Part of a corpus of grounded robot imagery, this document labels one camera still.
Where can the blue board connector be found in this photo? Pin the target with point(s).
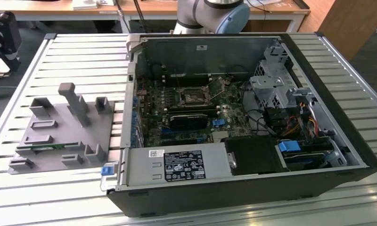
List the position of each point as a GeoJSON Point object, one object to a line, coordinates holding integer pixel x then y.
{"type": "Point", "coordinates": [219, 123]}

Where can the black installed RAM stick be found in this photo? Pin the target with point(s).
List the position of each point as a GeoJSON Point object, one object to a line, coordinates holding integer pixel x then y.
{"type": "Point", "coordinates": [191, 110]}

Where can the green motherboard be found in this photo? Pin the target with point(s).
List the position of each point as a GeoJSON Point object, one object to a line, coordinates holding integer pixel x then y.
{"type": "Point", "coordinates": [232, 113]}

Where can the grey parts rack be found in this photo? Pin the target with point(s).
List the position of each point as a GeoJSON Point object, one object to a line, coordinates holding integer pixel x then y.
{"type": "Point", "coordinates": [69, 131]}

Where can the black open PC case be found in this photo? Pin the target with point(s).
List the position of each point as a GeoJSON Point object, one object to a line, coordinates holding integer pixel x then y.
{"type": "Point", "coordinates": [207, 200]}

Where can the brown wooden cabinet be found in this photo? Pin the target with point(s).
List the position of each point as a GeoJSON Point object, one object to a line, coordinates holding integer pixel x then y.
{"type": "Point", "coordinates": [357, 23]}

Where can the wooden desk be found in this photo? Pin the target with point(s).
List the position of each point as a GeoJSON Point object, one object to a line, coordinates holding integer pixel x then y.
{"type": "Point", "coordinates": [157, 9]}

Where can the metal disk bay cage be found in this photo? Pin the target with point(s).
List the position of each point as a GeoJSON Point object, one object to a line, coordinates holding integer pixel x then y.
{"type": "Point", "coordinates": [269, 91]}

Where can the green RAM stick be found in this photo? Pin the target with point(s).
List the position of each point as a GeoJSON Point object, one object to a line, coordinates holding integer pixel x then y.
{"type": "Point", "coordinates": [57, 146]}

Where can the white box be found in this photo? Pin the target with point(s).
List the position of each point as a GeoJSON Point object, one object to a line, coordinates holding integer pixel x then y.
{"type": "Point", "coordinates": [83, 5]}

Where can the grey power supply unit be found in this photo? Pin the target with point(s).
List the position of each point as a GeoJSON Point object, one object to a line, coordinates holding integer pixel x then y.
{"type": "Point", "coordinates": [144, 162]}

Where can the blue case latch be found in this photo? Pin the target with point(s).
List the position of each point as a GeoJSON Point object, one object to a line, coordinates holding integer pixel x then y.
{"type": "Point", "coordinates": [107, 171]}

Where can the CPU socket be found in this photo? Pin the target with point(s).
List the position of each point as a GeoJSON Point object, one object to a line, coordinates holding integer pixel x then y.
{"type": "Point", "coordinates": [193, 97]}

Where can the metal locking lever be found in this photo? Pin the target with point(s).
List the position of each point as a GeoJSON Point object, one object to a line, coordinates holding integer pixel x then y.
{"type": "Point", "coordinates": [219, 94]}

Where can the silver chipset heatsink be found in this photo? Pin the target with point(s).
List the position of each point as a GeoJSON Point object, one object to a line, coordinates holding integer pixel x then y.
{"type": "Point", "coordinates": [220, 137]}

